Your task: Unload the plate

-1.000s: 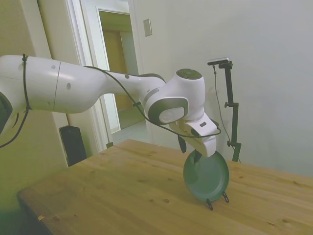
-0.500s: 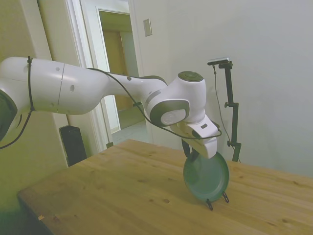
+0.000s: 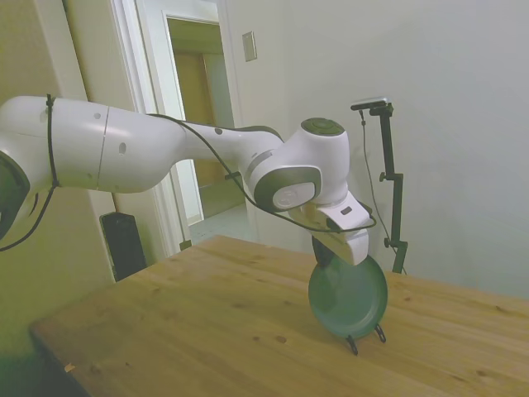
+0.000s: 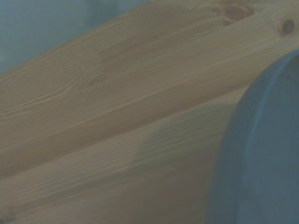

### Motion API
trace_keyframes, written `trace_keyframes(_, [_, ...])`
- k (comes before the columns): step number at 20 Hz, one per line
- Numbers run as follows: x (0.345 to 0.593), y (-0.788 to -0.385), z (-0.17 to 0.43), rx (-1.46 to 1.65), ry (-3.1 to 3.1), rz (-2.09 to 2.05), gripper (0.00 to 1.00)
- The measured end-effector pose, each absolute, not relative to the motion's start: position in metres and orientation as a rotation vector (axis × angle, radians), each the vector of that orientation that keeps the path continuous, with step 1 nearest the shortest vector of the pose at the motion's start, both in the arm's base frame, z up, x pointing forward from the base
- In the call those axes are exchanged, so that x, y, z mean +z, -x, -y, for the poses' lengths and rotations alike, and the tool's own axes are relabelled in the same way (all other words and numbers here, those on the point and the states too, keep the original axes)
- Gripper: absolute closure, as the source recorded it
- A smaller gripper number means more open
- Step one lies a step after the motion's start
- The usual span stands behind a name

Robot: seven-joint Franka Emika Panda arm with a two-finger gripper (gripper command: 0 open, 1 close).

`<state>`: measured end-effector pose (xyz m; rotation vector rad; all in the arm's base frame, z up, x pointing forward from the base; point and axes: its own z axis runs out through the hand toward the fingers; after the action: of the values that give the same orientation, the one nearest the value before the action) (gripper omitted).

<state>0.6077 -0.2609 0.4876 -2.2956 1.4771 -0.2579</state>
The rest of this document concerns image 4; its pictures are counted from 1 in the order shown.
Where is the dark round plate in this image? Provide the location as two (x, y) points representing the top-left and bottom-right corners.
(205, 49), (299, 224)

